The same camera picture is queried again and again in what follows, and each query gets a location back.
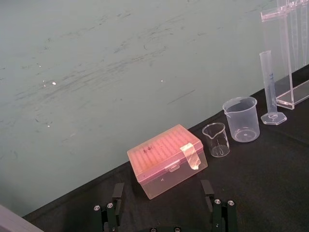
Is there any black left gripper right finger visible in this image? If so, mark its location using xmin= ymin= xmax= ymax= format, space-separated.
xmin=200 ymin=179 xmax=239 ymax=232

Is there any clear tape strip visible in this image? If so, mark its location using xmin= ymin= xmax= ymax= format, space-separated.
xmin=180 ymin=143 xmax=203 ymax=171

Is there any clear acrylic pipette rack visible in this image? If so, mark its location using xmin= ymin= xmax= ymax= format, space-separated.
xmin=260 ymin=0 xmax=309 ymax=110

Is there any black table cloth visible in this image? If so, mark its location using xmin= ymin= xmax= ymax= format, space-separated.
xmin=22 ymin=64 xmax=309 ymax=232

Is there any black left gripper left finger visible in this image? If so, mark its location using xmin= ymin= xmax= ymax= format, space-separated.
xmin=93 ymin=182 xmax=125 ymax=232

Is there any small clear glass beaker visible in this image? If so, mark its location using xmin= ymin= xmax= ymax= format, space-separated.
xmin=202 ymin=122 xmax=231 ymax=158

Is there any grey box corner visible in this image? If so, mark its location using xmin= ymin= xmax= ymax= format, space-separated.
xmin=0 ymin=204 xmax=36 ymax=232

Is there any pink translucent pipette tip box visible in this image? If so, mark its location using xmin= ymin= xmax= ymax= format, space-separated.
xmin=126 ymin=124 xmax=209 ymax=200

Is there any clear plastic graduated cylinder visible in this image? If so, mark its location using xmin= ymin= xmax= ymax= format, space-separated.
xmin=259 ymin=50 xmax=288 ymax=125

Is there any large translucent plastic beaker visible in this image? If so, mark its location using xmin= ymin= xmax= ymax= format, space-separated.
xmin=222 ymin=96 xmax=260 ymax=143

